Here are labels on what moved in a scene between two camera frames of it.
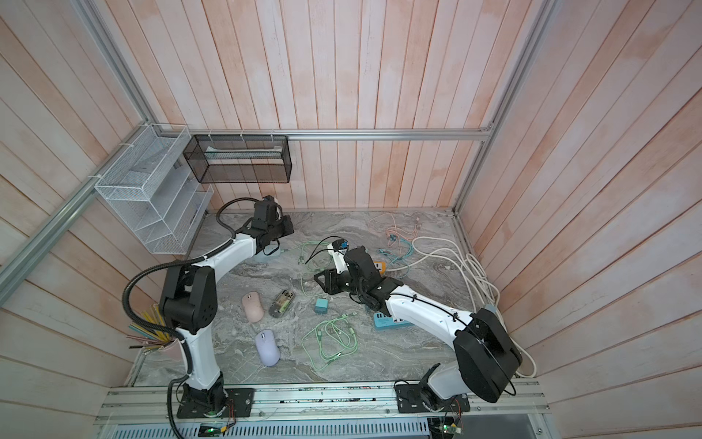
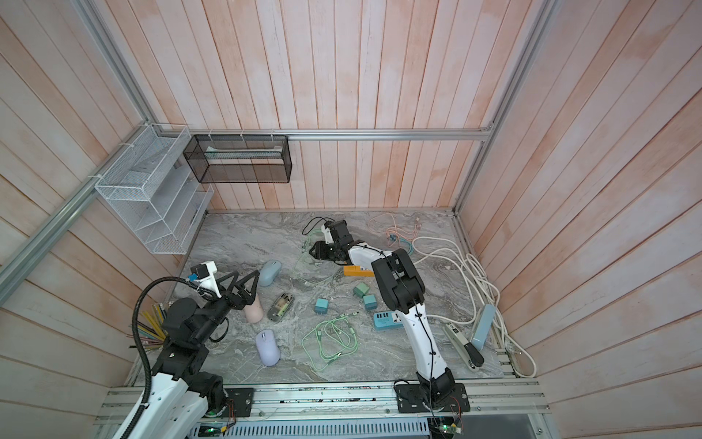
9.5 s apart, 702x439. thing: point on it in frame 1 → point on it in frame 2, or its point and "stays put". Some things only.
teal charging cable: [394, 237] stays put
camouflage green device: [281, 304] stays put
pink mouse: [252, 305] stays put
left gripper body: [281, 229] → [215, 314]
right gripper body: [345, 284] → [325, 251]
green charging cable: [330, 340] stays put
